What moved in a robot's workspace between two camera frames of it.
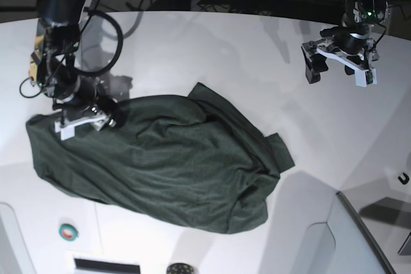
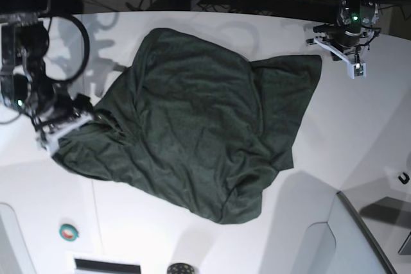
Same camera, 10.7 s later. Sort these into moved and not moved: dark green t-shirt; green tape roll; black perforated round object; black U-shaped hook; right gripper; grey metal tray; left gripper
Moved: left gripper; right gripper; dark green t-shirt
Not moved: grey metal tray; black perforated round object; green tape roll; black U-shaped hook
